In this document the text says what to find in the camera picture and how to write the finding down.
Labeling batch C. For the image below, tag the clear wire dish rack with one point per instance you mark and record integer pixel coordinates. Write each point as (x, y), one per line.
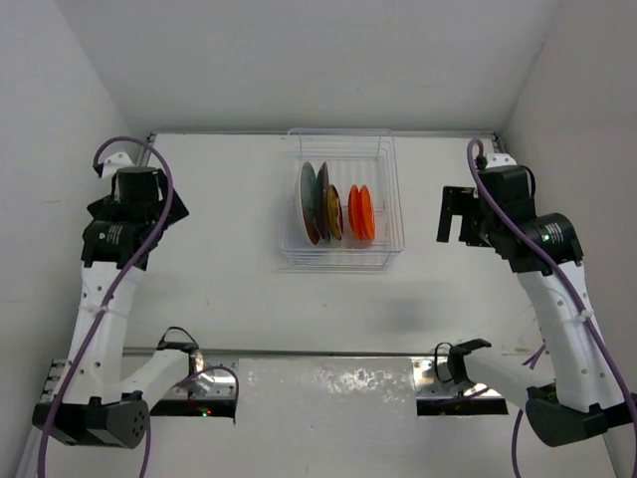
(354, 157)

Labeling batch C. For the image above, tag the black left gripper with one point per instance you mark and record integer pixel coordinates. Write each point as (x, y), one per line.
(162, 193)

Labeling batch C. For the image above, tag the red plate with teal print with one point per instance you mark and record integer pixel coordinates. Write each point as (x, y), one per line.
(322, 184)

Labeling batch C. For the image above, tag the teal glazed plate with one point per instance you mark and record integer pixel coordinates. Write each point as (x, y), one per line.
(305, 202)

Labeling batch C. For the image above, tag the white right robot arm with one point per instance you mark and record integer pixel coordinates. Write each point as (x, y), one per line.
(581, 399)

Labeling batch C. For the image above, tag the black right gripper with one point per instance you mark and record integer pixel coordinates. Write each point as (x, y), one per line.
(458, 200)

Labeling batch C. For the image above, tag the orange plate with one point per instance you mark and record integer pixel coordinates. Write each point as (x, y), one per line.
(367, 212)
(353, 213)

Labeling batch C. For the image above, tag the brown yellow plate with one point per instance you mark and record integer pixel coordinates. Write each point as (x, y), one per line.
(334, 213)

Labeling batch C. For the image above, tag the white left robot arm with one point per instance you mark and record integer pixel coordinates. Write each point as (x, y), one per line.
(92, 404)

